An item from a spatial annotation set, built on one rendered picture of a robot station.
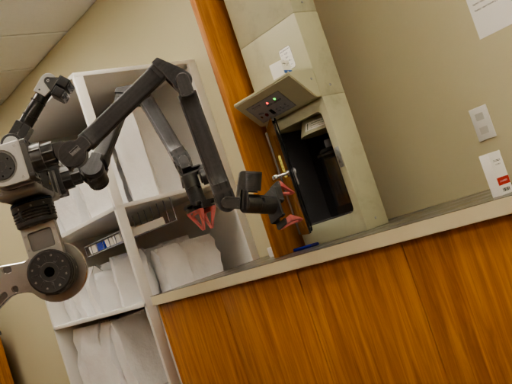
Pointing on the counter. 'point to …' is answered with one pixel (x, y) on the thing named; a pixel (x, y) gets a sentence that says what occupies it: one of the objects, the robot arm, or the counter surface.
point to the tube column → (261, 16)
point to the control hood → (293, 79)
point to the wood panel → (211, 36)
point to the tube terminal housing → (333, 230)
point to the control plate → (270, 107)
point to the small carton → (280, 68)
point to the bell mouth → (313, 127)
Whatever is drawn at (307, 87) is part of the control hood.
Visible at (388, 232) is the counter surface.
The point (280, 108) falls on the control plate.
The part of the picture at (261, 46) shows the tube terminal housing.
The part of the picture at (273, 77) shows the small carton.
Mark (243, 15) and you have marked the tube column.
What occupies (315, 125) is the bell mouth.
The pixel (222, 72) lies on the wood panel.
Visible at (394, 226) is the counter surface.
